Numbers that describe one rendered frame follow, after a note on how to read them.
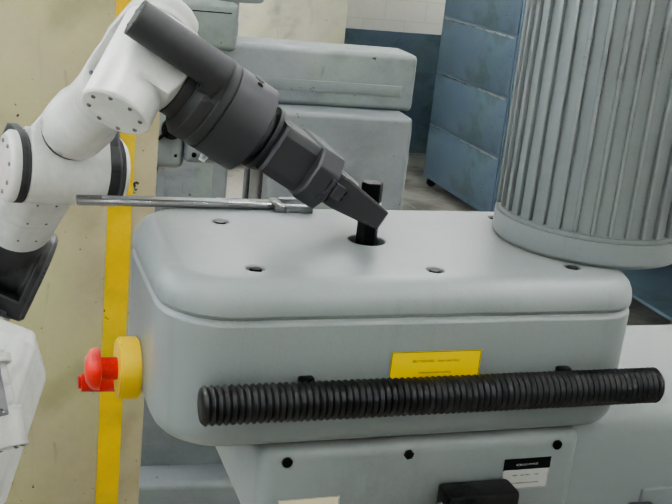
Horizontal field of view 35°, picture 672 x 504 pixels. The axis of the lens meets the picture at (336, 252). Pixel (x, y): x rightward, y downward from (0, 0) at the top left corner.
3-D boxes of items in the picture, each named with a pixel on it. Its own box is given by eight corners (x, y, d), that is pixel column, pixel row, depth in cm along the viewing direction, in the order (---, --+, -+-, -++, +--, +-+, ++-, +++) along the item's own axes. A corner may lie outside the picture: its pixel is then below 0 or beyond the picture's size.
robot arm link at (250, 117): (276, 198, 111) (178, 136, 107) (329, 121, 110) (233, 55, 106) (302, 234, 100) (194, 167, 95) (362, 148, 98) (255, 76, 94)
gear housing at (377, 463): (253, 547, 100) (262, 450, 97) (201, 426, 122) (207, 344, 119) (570, 518, 111) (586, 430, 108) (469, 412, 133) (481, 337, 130)
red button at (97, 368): (86, 397, 101) (87, 358, 100) (81, 379, 105) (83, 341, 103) (121, 396, 102) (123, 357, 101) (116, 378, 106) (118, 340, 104)
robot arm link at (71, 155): (157, 67, 109) (96, 125, 126) (57, 55, 104) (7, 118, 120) (164, 167, 107) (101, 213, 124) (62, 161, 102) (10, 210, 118)
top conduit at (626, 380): (203, 434, 89) (206, 396, 88) (194, 412, 93) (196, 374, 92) (662, 408, 104) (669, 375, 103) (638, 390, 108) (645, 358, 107)
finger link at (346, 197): (371, 233, 103) (319, 199, 101) (390, 205, 102) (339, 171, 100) (375, 238, 101) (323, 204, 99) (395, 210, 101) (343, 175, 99)
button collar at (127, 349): (119, 410, 101) (122, 351, 100) (111, 383, 107) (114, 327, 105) (140, 409, 102) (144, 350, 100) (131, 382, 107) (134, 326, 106)
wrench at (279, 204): (77, 208, 107) (77, 200, 107) (74, 198, 111) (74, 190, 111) (312, 213, 115) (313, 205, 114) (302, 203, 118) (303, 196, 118)
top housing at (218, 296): (158, 461, 93) (169, 286, 88) (118, 343, 116) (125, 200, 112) (625, 431, 108) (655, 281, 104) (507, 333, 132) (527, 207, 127)
